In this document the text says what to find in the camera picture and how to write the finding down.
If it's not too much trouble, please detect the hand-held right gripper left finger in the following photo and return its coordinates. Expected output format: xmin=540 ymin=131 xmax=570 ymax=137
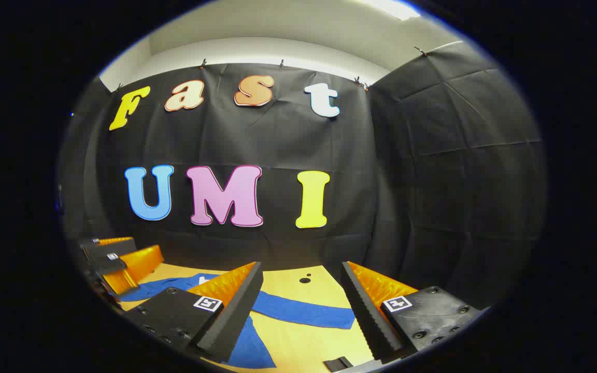
xmin=122 ymin=261 xmax=264 ymax=364

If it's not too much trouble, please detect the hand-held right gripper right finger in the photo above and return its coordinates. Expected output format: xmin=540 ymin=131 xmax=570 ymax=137
xmin=341 ymin=261 xmax=486 ymax=364

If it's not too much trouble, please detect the blue ribbed button shirt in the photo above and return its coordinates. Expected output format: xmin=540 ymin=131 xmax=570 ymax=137
xmin=119 ymin=273 xmax=356 ymax=369

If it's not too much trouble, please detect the row of small backdrop clips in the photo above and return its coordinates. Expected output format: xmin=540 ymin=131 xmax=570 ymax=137
xmin=112 ymin=46 xmax=428 ymax=94

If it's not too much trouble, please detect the black table edge bracket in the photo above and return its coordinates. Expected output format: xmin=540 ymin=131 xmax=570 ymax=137
xmin=323 ymin=356 xmax=353 ymax=372

